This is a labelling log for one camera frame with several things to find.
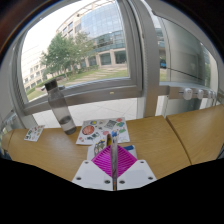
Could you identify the glass-fronted building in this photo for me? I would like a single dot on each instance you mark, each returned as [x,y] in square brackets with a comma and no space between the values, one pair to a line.
[103,23]

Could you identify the grey window frame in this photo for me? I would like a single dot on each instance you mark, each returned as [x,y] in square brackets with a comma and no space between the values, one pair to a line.
[100,90]

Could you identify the green tree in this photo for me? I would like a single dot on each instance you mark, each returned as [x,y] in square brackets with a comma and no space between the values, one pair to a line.
[63,50]

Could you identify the large colourful sticker sheet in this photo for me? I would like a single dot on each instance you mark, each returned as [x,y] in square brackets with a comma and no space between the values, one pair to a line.
[96,128]

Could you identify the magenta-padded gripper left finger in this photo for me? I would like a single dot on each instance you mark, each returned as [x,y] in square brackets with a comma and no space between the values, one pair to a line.
[93,175]

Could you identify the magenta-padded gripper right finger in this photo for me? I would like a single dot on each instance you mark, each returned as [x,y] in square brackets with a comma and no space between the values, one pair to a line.
[133,173]

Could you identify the white window knob row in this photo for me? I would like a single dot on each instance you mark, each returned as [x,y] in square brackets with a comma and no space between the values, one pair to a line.
[187,94]

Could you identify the grey transparent water bottle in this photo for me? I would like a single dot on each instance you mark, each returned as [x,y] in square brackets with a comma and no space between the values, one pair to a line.
[63,113]

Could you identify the white printed towel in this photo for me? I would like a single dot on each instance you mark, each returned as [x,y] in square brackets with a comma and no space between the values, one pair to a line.
[114,156]

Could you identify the small colourful sticker sheet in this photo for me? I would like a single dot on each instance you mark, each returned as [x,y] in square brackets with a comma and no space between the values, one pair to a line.
[34,133]

